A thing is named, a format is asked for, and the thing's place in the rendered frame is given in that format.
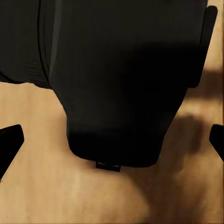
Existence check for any digital camera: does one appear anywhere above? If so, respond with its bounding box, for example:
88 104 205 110
0 0 218 172

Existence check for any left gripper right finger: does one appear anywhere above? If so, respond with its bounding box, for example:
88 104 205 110
209 124 224 161

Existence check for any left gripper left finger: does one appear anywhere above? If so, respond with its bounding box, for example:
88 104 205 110
0 124 24 180

